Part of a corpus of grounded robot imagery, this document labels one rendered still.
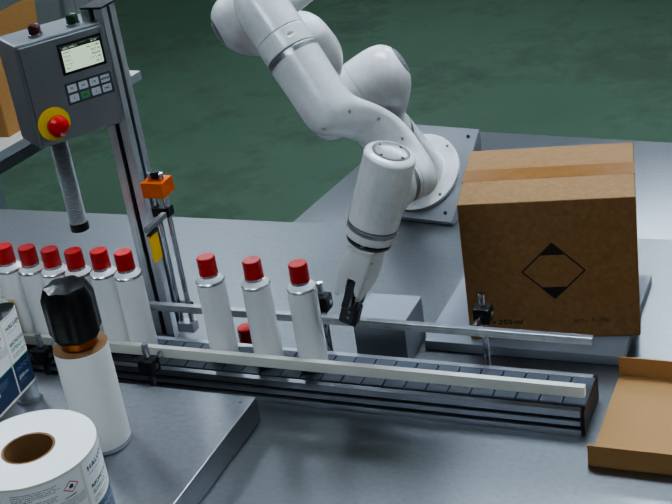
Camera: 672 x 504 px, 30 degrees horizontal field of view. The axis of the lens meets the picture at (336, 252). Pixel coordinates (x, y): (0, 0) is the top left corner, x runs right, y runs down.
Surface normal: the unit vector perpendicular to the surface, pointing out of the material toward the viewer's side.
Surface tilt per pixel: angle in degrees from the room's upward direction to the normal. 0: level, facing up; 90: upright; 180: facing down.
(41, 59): 90
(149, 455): 0
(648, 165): 0
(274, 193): 0
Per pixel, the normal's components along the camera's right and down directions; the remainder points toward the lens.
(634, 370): -0.37, 0.46
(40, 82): 0.54, 0.30
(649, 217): -0.14, -0.89
